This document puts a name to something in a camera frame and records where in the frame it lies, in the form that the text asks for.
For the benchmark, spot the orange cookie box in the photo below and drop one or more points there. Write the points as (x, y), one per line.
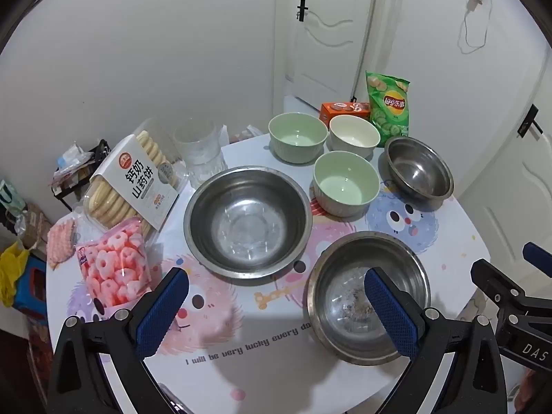
(338, 111)

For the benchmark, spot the cream ceramic bowl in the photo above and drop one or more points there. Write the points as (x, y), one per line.
(353, 136)

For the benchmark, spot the yellow plastic bag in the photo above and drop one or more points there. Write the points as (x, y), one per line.
(11, 271)

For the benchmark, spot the medium steel bowl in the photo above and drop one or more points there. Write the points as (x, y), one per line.
(340, 293)

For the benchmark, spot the clear plastic cup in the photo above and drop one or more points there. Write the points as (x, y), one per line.
(198, 151)

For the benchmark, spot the green chips bag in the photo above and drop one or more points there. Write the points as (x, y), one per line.
(388, 103)

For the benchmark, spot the pink snack packet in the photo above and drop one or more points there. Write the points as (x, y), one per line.
(60, 243)

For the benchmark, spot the small steel bowl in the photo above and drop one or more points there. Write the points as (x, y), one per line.
(416, 172)

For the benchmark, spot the pink candy bag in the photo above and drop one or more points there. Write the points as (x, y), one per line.
(114, 267)

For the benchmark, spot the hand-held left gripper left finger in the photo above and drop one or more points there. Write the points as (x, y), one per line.
(161, 310)

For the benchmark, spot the biscuit tray pack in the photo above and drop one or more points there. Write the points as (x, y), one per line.
(133, 181)

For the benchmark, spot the white door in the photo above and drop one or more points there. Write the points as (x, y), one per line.
(517, 189)
(332, 30)

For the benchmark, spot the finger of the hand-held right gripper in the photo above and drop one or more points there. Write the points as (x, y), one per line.
(539, 258)
(489, 278)

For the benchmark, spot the large steel bowl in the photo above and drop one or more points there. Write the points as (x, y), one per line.
(248, 228)

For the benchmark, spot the blue box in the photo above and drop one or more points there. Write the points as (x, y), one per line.
(30, 284)

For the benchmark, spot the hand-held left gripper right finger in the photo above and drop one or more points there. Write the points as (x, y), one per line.
(390, 315)

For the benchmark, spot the green ceramic bowl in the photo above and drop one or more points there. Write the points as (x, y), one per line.
(345, 185)
(297, 138)

